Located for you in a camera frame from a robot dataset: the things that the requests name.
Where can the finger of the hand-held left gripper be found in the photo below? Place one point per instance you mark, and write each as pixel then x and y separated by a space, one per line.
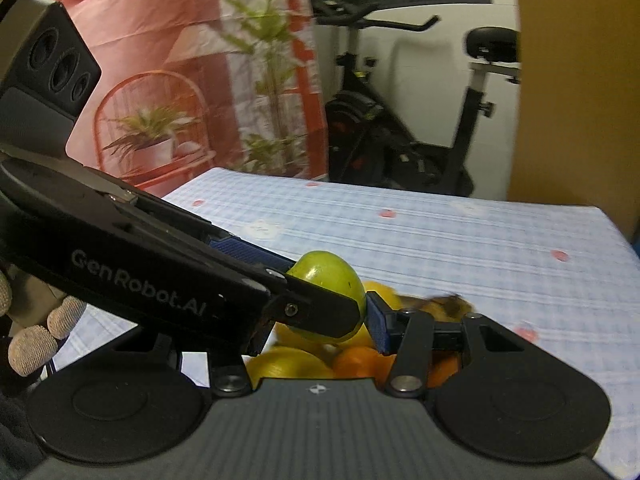
pixel 320 312
pixel 245 252

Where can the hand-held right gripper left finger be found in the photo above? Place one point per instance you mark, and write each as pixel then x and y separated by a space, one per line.
pixel 225 370

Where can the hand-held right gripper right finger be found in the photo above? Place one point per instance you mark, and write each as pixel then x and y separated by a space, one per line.
pixel 377 325

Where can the green round fruit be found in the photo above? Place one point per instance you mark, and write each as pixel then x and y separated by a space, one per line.
pixel 325 275

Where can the orange tangerine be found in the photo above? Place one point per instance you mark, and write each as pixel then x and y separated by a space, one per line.
pixel 357 362
pixel 442 370

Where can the dark purple mangosteen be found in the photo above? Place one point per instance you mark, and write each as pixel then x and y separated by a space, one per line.
pixel 445 307

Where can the person's left hand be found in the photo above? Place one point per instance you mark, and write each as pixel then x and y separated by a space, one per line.
pixel 32 350

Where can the black exercise bike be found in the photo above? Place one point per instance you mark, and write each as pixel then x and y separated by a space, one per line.
pixel 380 135

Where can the printed room backdrop cloth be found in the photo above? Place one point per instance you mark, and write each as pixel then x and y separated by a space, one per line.
pixel 165 35

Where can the wooden door panel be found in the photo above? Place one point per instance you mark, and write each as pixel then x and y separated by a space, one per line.
pixel 575 110

